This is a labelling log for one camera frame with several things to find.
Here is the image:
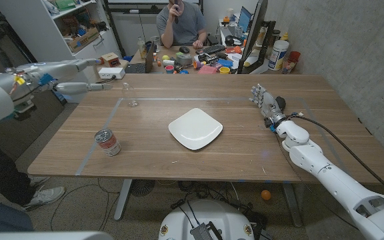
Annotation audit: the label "grey metal table leg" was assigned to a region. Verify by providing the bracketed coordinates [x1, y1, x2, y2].
[281, 182, 303, 228]
[113, 179, 133, 221]

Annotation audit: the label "white canister with blue label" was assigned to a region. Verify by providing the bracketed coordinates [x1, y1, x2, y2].
[267, 39, 290, 71]

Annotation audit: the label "red and white soup can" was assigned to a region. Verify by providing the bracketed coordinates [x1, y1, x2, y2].
[93, 129, 122, 157]

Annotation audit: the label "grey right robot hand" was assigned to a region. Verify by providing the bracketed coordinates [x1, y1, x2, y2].
[249, 83, 288, 127]

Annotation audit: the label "grey tape roll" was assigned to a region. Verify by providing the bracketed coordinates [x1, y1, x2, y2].
[175, 53, 193, 66]

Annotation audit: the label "thin black floor cable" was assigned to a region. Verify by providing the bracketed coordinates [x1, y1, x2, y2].
[49, 182, 121, 231]

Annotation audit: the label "black headphones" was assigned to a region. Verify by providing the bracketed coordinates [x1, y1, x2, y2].
[224, 35, 244, 47]

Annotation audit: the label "black computer monitor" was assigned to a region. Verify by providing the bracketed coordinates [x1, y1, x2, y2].
[237, 0, 269, 75]

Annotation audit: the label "clear drink bottle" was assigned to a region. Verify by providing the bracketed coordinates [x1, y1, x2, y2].
[137, 36, 147, 59]

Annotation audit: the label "black laptop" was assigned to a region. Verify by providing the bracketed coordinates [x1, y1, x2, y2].
[124, 43, 155, 74]

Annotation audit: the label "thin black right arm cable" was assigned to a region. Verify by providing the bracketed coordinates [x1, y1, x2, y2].
[273, 131, 359, 231]

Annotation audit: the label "seated person in grey shirt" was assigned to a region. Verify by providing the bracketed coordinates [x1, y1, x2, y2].
[155, 0, 208, 49]

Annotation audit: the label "round black floor fan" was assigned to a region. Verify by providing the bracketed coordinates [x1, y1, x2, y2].
[130, 179, 156, 197]

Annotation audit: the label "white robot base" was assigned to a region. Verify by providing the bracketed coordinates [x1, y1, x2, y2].
[158, 199, 255, 240]

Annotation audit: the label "blue laptop screen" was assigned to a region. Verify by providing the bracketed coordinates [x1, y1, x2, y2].
[237, 5, 253, 33]

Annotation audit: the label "white shelf cabinet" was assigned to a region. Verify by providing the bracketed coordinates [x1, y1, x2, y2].
[0, 0, 123, 103]

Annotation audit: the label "pink flat box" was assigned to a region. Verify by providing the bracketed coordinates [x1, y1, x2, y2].
[197, 65, 218, 75]

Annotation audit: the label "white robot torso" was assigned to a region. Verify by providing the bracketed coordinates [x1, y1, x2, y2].
[0, 231, 115, 240]

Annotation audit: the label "small wooden red box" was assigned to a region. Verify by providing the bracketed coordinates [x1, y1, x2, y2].
[101, 52, 121, 68]

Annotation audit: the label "black keyboard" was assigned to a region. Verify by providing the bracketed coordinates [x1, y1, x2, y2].
[202, 43, 227, 55]

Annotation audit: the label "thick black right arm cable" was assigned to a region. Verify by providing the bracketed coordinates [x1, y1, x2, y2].
[290, 113, 384, 201]

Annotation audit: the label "white square paper plate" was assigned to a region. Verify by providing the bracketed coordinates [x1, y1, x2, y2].
[167, 107, 223, 151]

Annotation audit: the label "white power box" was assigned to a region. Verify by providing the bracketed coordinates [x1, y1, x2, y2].
[98, 67, 126, 80]

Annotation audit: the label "brown cardboard box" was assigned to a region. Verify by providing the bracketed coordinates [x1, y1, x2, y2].
[67, 27, 100, 53]

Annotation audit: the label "standing person in dark trousers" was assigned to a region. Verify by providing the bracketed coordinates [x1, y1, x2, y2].
[0, 133, 67, 212]

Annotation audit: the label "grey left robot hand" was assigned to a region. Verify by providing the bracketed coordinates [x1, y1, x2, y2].
[20, 59, 113, 98]

